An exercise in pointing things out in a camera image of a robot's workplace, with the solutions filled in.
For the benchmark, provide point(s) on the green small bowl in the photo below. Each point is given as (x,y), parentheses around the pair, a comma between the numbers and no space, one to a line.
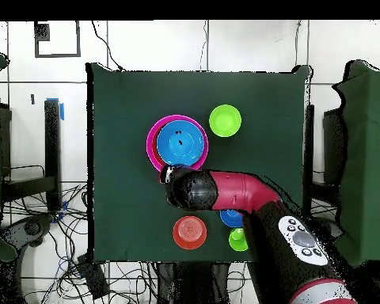
(224,121)

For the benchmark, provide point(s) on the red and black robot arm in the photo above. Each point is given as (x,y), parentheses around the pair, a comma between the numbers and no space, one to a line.
(240,190)

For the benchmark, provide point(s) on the pink large bowl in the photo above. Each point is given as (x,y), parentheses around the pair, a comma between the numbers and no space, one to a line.
(149,144)

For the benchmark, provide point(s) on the blue medium bowl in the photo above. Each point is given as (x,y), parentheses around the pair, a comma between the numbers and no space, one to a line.
(190,148)

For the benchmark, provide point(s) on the orange small bowl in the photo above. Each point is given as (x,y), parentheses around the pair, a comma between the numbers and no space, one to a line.
(190,232)

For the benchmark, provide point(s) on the dark green tablecloth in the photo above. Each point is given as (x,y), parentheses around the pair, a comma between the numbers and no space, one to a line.
(129,110)

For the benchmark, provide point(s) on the dark blue small bowl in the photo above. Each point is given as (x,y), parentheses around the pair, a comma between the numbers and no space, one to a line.
(229,218)

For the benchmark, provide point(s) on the green plastic cup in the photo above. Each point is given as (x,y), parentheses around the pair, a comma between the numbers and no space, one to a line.
(237,240)

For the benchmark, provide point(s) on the black power strip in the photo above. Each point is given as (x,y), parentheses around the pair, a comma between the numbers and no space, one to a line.
(93,278)

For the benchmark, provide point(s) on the black floor stand base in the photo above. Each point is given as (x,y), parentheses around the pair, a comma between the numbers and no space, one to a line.
(31,228)

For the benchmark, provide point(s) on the black frame with blue tape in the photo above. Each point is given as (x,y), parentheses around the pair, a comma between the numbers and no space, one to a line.
(52,142)

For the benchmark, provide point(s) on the black post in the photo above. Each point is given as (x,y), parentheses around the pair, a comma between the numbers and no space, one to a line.
(309,142)

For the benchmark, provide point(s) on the black square floor frame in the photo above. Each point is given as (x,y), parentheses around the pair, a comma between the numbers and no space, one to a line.
(41,31)

